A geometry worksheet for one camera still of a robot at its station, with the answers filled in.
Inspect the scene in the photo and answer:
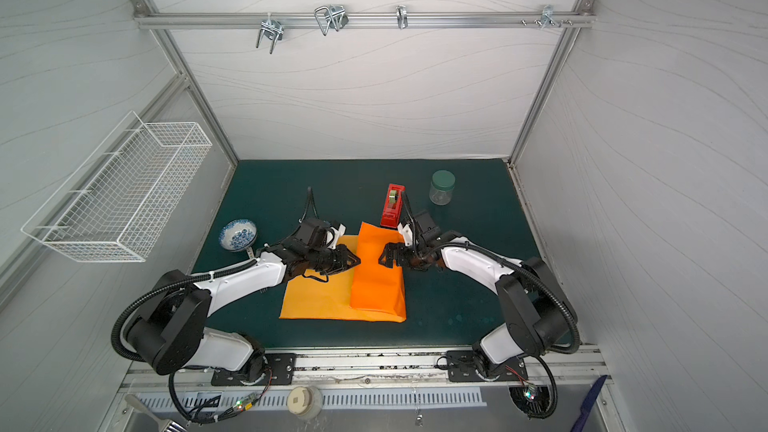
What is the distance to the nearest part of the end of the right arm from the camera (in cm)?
65

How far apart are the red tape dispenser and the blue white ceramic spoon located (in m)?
0.43

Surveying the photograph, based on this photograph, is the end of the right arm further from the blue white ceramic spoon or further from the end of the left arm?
the blue white ceramic spoon

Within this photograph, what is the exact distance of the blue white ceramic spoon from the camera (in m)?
0.95

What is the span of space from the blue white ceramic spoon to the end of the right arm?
451 mm

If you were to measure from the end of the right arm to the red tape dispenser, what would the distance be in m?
0.13

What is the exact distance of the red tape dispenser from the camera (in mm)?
1001

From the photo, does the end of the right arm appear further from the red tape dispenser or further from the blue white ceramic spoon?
the blue white ceramic spoon
